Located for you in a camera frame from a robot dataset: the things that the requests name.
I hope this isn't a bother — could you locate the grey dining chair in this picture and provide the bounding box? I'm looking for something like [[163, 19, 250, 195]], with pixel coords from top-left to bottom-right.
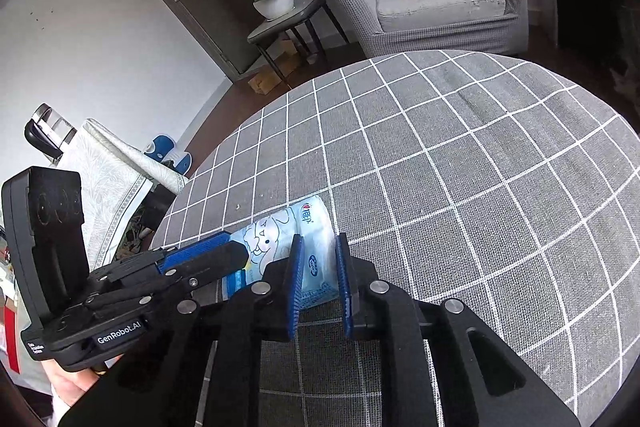
[[247, 0, 351, 88]]

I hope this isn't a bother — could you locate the cardboard box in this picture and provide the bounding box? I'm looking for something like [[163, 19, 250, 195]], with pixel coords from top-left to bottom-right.
[[248, 39, 311, 94]]

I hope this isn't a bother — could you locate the red white box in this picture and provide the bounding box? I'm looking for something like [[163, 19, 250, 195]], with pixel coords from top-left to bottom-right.
[[0, 296, 21, 374]]

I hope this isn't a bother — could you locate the glass kettle black handle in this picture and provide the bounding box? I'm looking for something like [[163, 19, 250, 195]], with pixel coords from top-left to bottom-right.
[[24, 103, 79, 163]]

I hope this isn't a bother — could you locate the grey checked tablecloth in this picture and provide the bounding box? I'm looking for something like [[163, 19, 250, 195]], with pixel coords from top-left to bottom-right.
[[150, 49, 640, 427]]

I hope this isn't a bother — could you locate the pale leaf pattern tablecloth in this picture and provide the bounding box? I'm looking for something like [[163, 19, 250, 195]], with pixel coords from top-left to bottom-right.
[[50, 118, 190, 269]]

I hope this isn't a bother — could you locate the dark cabinet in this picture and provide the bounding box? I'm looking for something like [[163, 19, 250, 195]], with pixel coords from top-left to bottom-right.
[[532, 0, 640, 74]]

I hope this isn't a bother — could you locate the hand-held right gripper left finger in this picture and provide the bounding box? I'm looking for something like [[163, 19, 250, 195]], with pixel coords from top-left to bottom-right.
[[60, 233, 306, 427]]

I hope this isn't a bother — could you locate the person's left hand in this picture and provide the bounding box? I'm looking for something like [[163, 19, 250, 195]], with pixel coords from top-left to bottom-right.
[[42, 353, 124, 409]]

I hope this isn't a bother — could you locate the blue white slipper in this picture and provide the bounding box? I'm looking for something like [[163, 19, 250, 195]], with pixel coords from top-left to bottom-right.
[[167, 150, 192, 176], [142, 135, 176, 158]]

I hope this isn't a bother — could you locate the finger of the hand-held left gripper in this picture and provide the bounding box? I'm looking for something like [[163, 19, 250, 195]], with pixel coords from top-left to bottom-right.
[[86, 240, 250, 309], [89, 231, 234, 291]]

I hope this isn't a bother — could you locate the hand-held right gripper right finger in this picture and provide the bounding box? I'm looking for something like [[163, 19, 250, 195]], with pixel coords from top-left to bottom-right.
[[335, 232, 582, 427]]

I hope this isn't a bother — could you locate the blue white tissue wrapper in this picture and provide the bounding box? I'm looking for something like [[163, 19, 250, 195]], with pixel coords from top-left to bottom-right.
[[220, 194, 342, 309]]

